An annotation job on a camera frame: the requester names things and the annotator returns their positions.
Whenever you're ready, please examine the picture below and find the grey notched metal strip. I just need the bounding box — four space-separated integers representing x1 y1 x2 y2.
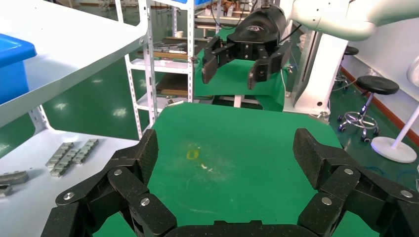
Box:
45 142 75 169
72 138 100 164
50 149 80 178

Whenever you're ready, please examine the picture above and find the white slotted storage rack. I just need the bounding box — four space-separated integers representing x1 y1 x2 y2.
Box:
124 0 197 114

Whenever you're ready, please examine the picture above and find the white metal shelf rack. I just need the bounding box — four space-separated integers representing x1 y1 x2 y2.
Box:
0 0 157 237

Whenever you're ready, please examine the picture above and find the white robot column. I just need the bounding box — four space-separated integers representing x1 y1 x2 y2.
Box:
283 31 349 125

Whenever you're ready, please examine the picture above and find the silver table clamp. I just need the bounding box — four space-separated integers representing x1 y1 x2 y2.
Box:
165 95 185 108

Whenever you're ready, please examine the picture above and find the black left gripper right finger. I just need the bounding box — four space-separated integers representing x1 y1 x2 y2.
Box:
292 128 419 237

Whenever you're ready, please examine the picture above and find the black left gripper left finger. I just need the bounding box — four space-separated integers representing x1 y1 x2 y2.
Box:
41 128 178 237

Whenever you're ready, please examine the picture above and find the blue plastic bin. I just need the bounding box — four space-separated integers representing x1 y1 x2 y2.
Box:
0 33 38 105

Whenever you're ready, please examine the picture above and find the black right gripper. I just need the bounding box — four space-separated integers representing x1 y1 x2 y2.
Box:
201 4 293 91

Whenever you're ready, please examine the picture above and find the black round swivel stool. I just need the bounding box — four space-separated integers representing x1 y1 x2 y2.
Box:
335 45 360 91
337 75 400 143

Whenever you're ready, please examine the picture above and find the green table cloth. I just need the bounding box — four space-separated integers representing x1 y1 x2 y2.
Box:
93 102 380 237

